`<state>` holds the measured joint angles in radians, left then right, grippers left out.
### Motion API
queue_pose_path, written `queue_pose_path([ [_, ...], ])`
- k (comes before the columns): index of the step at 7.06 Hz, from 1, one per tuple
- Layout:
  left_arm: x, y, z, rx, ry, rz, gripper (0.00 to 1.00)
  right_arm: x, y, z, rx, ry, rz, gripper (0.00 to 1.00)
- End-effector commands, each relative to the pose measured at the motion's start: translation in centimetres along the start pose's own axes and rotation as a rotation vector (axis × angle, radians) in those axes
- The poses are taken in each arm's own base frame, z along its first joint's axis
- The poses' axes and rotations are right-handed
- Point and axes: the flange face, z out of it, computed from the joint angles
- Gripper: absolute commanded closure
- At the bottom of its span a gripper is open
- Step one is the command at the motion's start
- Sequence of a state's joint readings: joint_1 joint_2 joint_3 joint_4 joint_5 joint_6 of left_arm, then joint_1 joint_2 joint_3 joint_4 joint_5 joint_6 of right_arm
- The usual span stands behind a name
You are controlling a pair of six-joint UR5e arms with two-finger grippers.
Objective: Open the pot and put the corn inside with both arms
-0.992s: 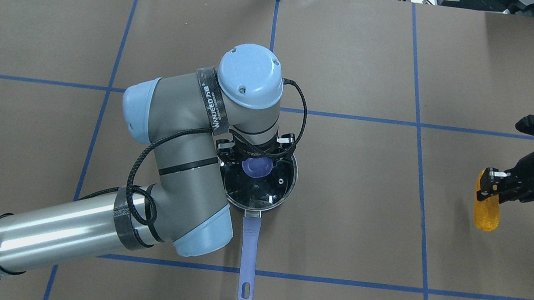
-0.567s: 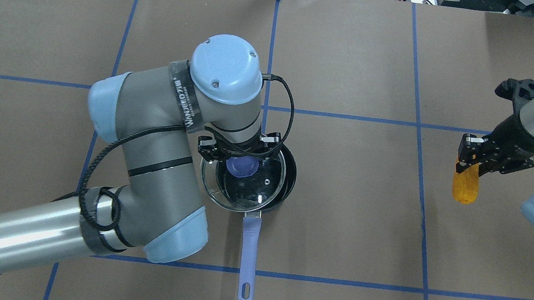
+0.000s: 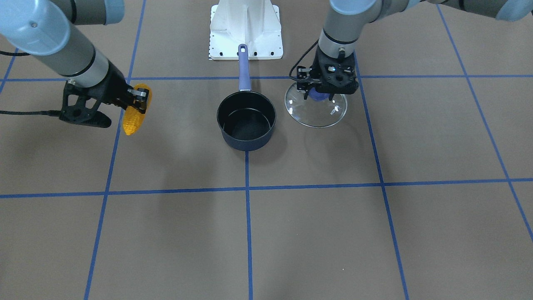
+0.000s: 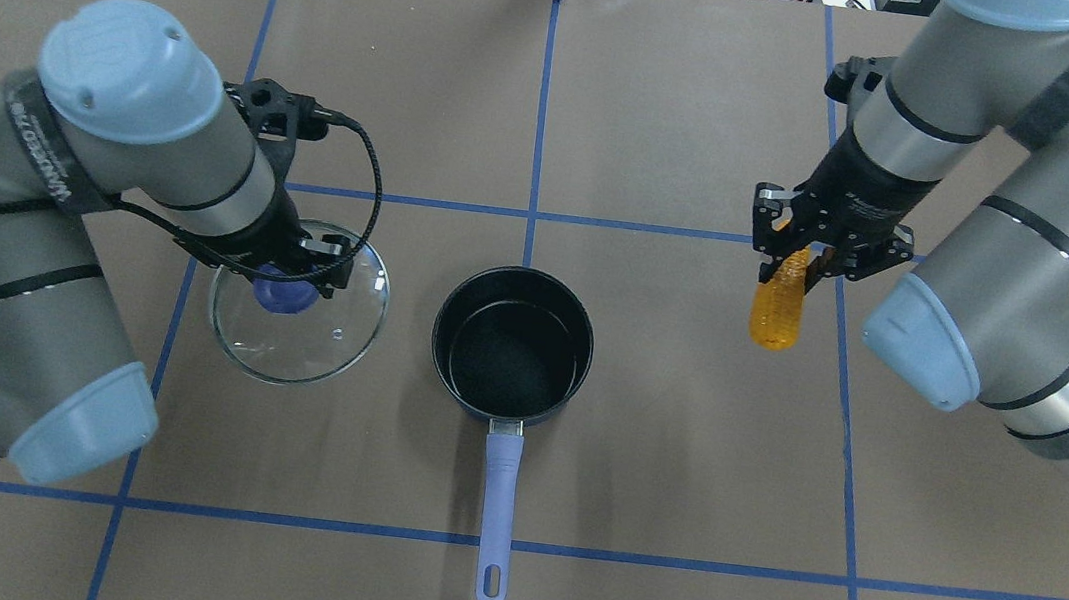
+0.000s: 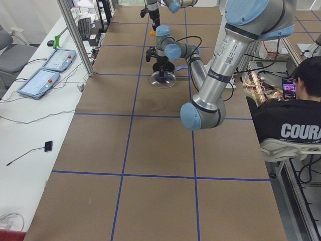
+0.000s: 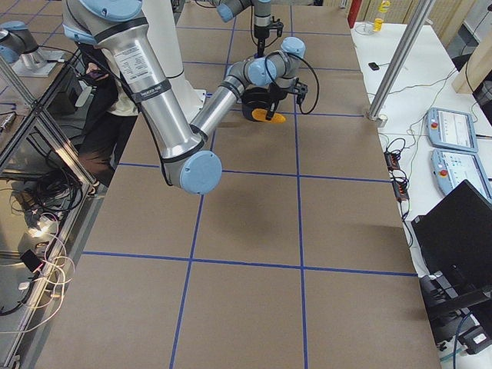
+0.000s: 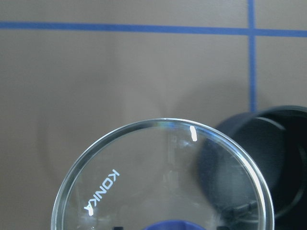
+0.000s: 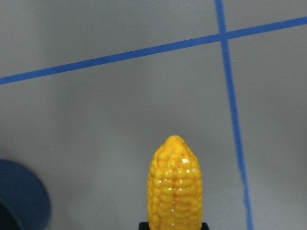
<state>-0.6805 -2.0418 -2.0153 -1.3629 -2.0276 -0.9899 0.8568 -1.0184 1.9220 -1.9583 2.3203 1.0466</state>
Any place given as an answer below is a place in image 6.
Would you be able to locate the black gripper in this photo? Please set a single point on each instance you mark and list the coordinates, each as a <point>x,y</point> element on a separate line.
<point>274,93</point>
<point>261,39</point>

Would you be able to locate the yellow plastic corn cob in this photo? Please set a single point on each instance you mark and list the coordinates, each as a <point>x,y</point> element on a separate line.
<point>264,115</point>

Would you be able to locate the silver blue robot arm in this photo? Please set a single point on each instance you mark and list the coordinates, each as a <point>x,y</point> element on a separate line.
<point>262,22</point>
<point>142,38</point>

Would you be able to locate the dark blue saucepan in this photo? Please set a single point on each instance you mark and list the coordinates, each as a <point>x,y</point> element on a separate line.
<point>253,102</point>

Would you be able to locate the small black square sensor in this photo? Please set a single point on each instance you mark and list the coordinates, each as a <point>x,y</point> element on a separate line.
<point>374,66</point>

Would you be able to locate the orange black power strip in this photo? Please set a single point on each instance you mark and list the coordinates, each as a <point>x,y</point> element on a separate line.
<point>399,179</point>

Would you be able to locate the seated person black hoodie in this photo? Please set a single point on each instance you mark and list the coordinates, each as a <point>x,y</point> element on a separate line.
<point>110,118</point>

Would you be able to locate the far blue teach pendant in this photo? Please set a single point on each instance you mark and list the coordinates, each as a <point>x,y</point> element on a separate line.
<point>451,129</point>

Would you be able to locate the blue teach pendant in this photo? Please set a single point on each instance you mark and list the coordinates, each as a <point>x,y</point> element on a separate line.
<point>451,167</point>
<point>451,129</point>

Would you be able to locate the near blue teach pendant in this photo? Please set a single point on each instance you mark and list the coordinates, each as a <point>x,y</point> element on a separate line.
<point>451,167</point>

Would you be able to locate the black laptop computer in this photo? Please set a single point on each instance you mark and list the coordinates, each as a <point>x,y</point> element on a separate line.
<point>457,232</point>

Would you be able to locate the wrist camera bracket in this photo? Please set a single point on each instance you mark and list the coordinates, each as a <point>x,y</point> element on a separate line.
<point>300,90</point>
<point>276,25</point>

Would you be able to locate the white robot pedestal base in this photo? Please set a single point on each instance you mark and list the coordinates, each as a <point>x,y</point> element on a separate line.
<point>163,38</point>

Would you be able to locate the aluminium frame post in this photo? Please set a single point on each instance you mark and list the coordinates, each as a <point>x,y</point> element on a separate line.
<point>400,55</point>

